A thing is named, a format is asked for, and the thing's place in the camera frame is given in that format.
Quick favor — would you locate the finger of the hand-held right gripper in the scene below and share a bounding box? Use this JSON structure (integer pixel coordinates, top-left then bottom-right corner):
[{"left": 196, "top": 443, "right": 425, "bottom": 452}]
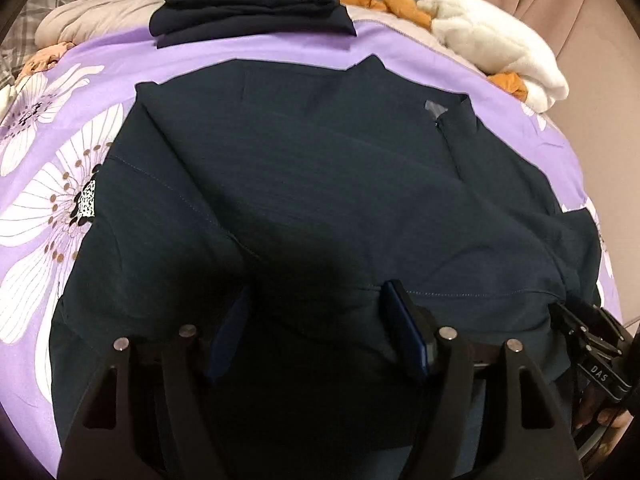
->
[
  {"left": 549, "top": 301, "right": 633, "bottom": 405},
  {"left": 579, "top": 304, "right": 639, "bottom": 349}
]

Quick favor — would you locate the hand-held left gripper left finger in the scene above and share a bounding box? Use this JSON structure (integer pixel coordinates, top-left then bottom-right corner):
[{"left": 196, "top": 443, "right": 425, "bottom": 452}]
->
[{"left": 56, "top": 285, "right": 251, "bottom": 480}]

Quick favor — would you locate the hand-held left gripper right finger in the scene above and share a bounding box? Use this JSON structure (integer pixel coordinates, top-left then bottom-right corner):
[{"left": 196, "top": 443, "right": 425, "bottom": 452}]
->
[{"left": 380, "top": 280, "right": 586, "bottom": 480}]

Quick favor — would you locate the navy blue shirt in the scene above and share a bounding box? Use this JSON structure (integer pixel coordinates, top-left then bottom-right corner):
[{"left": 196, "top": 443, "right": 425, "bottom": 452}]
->
[{"left": 50, "top": 55, "right": 603, "bottom": 480}]

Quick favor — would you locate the folded navy clothes stack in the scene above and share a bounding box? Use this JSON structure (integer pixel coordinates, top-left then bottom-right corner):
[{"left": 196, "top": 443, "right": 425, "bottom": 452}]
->
[{"left": 150, "top": 0, "right": 358, "bottom": 51}]

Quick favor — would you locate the person's right hand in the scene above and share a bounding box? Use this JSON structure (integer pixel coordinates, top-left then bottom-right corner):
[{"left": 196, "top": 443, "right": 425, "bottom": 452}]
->
[{"left": 572, "top": 393, "right": 628, "bottom": 431}]

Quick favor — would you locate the purple floral bed sheet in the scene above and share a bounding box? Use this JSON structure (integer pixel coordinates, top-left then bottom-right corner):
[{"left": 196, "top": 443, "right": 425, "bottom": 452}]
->
[{"left": 0, "top": 17, "right": 626, "bottom": 466}]

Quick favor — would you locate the white fleece garment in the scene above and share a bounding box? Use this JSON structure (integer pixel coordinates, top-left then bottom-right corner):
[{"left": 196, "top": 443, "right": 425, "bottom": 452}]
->
[{"left": 417, "top": 0, "right": 571, "bottom": 113}]

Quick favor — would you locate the orange cloth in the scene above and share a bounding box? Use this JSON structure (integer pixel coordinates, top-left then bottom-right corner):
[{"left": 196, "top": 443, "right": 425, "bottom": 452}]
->
[{"left": 340, "top": 0, "right": 530, "bottom": 103}]

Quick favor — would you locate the peach floral cloth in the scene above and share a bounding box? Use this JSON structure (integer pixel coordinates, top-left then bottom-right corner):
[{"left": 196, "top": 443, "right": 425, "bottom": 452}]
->
[{"left": 20, "top": 42, "right": 76, "bottom": 81}]

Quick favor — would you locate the grey quilt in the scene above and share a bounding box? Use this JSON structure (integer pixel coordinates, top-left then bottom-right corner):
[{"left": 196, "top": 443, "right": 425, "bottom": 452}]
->
[{"left": 35, "top": 0, "right": 173, "bottom": 51}]

